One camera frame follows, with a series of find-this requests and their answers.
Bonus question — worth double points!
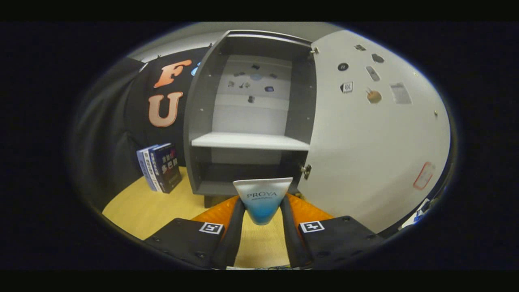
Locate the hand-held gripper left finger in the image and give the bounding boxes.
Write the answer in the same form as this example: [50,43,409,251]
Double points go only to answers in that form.
[144,196,246,270]

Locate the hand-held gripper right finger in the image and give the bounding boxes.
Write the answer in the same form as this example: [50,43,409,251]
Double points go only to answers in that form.
[280,194,386,269]

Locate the blue white cosmetic tube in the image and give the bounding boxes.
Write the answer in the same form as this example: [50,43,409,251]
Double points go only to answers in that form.
[233,177,293,225]

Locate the beige cabinet door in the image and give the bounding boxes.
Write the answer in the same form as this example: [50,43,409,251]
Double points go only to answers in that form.
[298,29,451,235]

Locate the white side desk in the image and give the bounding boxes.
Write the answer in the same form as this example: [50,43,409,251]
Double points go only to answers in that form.
[399,198,430,230]

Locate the dark blue book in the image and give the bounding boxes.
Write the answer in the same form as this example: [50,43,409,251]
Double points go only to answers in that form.
[148,143,182,193]

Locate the white spine book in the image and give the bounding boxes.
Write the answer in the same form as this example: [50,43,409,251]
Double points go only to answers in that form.
[144,145,163,192]

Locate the light blue book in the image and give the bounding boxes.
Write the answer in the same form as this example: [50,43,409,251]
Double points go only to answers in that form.
[137,146,159,191]

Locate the white cabinet shelf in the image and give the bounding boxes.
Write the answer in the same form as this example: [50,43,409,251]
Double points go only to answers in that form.
[191,132,311,151]

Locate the black backdrop cloth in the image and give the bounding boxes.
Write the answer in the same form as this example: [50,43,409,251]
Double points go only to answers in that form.
[73,47,211,211]

